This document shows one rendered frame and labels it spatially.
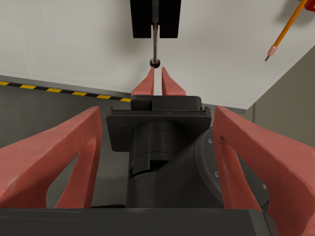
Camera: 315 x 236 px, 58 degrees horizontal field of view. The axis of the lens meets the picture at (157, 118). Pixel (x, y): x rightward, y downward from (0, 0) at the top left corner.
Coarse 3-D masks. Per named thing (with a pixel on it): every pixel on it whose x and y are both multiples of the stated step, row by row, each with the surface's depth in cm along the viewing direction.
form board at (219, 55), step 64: (0, 0) 34; (64, 0) 34; (128, 0) 34; (192, 0) 34; (256, 0) 34; (0, 64) 44; (64, 64) 44; (128, 64) 44; (192, 64) 44; (256, 64) 44
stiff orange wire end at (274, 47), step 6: (306, 0) 22; (300, 6) 22; (294, 12) 23; (294, 18) 23; (288, 24) 24; (282, 30) 24; (282, 36) 25; (276, 42) 25; (270, 48) 26; (276, 48) 26; (270, 54) 27
